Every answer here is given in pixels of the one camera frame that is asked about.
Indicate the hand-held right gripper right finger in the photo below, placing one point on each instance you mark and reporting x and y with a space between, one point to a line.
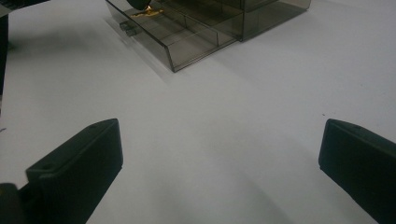
361 165

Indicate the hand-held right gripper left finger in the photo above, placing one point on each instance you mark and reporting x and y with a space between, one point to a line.
77 174

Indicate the small gold ornament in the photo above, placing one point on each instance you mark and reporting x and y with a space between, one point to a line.
149 12

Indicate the smoky transparent drawer cabinet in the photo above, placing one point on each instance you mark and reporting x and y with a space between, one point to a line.
274 15

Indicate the white table board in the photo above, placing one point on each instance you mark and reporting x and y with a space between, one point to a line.
199 124

